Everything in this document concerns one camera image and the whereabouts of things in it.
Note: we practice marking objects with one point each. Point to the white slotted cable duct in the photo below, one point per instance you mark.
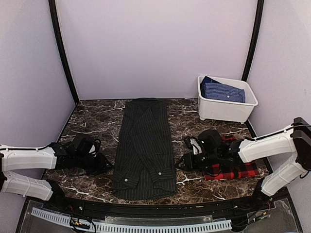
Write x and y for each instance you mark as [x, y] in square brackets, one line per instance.
[110, 224]

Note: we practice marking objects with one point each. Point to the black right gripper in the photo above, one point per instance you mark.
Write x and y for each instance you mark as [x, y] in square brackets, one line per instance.
[189, 163]

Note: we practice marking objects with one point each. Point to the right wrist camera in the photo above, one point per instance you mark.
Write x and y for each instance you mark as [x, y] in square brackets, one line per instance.
[193, 144]

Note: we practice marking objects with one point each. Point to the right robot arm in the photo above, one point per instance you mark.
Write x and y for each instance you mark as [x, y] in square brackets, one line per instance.
[294, 139]

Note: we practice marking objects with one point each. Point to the white plastic bin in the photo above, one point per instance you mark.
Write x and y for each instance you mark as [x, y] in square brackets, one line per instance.
[226, 110]

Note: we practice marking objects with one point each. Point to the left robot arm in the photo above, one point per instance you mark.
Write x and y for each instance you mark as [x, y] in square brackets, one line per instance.
[82, 152]

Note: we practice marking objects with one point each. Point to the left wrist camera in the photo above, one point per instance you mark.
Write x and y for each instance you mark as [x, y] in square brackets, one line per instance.
[95, 148]

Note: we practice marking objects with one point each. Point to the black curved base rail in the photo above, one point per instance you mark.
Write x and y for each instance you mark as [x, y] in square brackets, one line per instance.
[218, 201]

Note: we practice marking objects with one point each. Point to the blue checked shirt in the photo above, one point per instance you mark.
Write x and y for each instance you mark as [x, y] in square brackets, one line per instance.
[214, 90]

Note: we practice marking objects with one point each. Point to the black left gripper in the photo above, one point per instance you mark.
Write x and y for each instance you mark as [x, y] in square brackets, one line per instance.
[101, 167]

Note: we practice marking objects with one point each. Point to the left black frame post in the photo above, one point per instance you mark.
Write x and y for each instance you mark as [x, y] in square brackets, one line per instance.
[61, 50]

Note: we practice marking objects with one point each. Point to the black pinstriped long sleeve shirt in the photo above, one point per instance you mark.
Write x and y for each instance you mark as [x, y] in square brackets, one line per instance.
[144, 162]

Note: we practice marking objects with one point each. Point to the red black plaid folded shirt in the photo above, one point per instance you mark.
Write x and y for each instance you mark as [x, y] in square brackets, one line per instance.
[233, 170]

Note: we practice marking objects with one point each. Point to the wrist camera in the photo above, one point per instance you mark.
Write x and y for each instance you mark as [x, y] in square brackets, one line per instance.
[95, 148]
[193, 144]

